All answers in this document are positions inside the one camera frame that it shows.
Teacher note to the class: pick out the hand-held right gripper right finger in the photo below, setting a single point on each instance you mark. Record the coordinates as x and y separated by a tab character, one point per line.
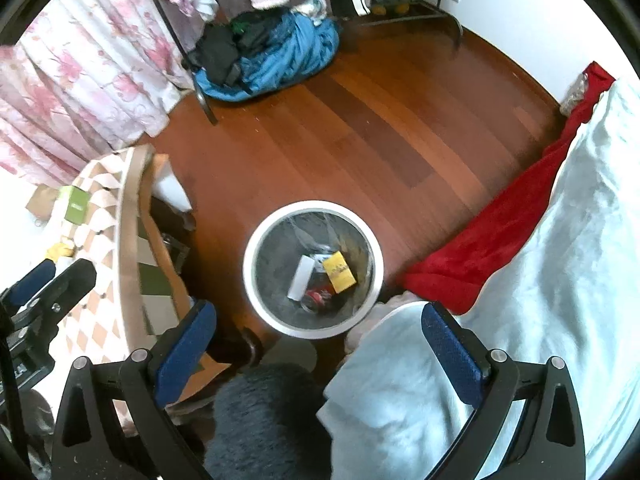
450	345

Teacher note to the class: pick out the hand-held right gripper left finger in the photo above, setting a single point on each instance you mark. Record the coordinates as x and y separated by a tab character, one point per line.
186	347

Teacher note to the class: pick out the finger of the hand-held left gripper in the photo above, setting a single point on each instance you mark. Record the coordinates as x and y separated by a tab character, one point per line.
31	277
70	280

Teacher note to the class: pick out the white rimmed round trash bin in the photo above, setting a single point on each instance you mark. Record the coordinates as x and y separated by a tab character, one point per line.
272	280

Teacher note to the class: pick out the yellow small item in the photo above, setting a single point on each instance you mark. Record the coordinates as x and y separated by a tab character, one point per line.
60	250

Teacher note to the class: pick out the checkered tablecloth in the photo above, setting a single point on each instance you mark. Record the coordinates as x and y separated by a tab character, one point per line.
95	230

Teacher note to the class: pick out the green small box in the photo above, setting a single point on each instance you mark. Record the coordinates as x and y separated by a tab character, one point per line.
77	204

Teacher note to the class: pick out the red blanket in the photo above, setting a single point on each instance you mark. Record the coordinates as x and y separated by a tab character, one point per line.
490	245

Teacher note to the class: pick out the grey fluffy slipper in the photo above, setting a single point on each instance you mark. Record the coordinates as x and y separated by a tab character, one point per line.
265	425

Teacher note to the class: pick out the yellow cardboard box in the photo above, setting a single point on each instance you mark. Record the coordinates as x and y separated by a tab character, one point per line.
340	272

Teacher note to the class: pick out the white paper box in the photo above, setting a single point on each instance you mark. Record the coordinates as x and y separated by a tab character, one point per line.
302	277

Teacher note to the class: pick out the white paper sheet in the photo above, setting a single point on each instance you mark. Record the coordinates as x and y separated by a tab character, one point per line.
172	190

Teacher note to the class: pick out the red drink can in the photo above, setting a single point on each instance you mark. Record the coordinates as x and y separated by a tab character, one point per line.
317	300

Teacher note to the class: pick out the light blue duvet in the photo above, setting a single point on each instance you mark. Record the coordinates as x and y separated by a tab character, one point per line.
575	270

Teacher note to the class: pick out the clear plastic wrapper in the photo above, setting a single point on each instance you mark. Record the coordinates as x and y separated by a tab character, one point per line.
320	255

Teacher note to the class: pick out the pink floral curtain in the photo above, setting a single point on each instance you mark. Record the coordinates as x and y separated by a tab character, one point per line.
100	60

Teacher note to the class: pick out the clear plastic bag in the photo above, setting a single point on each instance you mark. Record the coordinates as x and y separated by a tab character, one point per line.
575	92

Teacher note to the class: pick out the blue and black clothes pile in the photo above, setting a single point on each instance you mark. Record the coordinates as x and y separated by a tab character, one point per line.
287	60

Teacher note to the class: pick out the white patterned cloth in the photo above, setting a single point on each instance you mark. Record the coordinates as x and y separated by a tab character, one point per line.
312	9

